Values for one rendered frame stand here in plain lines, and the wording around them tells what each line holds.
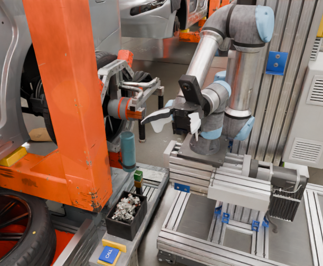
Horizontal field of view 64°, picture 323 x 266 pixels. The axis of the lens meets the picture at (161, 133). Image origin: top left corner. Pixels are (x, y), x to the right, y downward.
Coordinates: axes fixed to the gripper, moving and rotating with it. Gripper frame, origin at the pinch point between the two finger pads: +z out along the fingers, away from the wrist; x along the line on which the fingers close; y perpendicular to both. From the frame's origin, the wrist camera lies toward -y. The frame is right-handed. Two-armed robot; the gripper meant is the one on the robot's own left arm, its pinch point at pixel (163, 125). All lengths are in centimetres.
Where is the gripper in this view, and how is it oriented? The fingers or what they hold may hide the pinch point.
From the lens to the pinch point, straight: 63.3
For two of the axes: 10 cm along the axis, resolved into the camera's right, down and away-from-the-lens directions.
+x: -8.2, -1.7, 5.5
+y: 1.1, 8.9, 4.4
